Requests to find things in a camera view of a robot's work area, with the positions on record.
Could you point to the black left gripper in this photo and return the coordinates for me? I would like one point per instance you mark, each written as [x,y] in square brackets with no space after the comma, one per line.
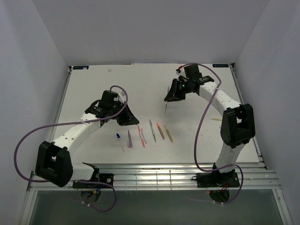
[129,118]

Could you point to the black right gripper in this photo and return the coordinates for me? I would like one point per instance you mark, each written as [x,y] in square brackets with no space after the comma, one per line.
[171,96]

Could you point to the green label clear pen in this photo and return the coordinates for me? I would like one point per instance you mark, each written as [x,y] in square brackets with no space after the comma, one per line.
[152,130]

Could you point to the purple highlighter pen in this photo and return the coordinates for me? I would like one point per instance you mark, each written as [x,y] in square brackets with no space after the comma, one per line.
[129,138]

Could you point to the red highlighter pen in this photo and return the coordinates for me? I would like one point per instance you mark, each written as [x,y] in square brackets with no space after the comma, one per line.
[141,136]

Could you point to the orange highlighter pen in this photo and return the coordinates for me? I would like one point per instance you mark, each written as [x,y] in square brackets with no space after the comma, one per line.
[160,131]

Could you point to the yellow highlighter pen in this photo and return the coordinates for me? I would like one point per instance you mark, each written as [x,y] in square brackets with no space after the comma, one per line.
[168,134]

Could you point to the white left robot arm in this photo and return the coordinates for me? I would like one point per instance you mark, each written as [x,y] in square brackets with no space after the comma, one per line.
[55,159]

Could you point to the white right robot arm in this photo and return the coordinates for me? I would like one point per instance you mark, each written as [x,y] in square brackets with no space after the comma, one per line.
[237,127]

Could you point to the dark blue corner sticker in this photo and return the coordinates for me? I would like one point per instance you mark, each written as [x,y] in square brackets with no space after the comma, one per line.
[80,67]
[220,65]

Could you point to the dark blue left corner sticker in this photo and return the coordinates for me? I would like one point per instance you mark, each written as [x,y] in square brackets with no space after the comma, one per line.
[80,67]

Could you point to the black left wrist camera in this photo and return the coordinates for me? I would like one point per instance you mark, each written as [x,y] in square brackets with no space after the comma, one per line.
[109,99]

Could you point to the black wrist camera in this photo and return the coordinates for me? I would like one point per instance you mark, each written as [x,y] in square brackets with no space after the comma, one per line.
[192,72]
[109,99]

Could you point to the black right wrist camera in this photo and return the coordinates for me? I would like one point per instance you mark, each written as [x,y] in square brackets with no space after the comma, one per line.
[192,72]

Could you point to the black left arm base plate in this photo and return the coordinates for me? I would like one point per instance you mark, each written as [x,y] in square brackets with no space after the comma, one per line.
[106,178]

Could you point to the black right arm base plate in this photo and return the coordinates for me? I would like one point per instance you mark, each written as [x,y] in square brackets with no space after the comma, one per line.
[216,179]

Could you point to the aluminium frame rail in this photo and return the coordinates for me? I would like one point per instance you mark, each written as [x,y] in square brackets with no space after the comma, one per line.
[179,176]

